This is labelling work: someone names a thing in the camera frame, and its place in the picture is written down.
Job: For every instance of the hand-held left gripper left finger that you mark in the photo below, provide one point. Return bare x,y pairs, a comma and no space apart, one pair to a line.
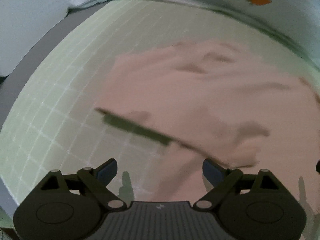
108,171

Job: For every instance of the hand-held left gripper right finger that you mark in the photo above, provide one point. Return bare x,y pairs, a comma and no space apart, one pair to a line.
212,172

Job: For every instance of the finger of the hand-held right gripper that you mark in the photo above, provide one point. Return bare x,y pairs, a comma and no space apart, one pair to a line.
318,167

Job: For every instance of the beige long-sleeved shirt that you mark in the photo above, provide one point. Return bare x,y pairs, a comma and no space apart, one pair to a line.
205,100

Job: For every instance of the green grid mat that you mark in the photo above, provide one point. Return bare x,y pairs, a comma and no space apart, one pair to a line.
62,100

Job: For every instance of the white rounded board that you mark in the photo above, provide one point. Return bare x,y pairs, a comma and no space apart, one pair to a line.
27,27

